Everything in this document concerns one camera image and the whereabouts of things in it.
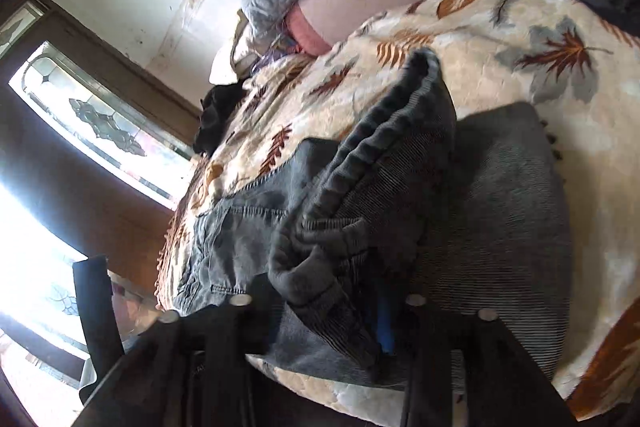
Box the grey denim pants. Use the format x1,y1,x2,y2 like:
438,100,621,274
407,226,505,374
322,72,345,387
174,49,573,386

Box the stained glass window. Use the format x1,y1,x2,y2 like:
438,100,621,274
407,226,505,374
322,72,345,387
1,0,198,209

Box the small black garment near window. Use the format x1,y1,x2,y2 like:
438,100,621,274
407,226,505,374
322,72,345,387
192,80,246,156

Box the cream pillow behind sofa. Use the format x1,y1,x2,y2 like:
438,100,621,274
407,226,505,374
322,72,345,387
208,10,260,86

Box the leaf-patterned cream blanket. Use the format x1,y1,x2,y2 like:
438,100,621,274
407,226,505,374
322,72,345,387
156,0,639,419

